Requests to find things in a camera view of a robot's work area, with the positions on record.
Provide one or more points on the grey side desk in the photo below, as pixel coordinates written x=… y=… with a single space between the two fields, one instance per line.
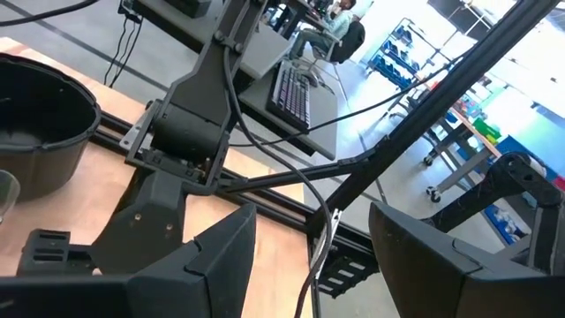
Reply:
x=265 y=48

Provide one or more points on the blue storage bin rack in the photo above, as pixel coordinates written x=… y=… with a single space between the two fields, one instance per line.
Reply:
x=397 y=66

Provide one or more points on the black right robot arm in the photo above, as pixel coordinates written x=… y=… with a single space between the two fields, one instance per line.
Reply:
x=194 y=101

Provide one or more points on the black monitor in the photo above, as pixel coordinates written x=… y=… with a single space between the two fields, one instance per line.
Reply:
x=190 y=6

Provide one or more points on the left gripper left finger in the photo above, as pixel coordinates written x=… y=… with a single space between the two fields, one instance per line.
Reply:
x=154 y=287

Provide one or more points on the low clear plastic tray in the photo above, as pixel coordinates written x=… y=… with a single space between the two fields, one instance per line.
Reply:
x=9 y=190

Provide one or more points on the wheeled workbench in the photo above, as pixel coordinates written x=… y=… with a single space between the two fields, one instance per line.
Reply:
x=459 y=168

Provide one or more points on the person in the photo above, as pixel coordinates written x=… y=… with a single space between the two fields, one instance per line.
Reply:
x=340 y=24

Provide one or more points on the black office chair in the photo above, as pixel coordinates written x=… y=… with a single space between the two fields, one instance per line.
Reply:
x=351 y=40

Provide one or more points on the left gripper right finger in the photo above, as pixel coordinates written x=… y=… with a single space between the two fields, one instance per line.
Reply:
x=441 y=274

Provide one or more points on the backlit keyboard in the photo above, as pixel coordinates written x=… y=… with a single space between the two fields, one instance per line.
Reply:
x=291 y=95

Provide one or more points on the black bucket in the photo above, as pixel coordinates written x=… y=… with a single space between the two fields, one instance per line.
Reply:
x=39 y=115

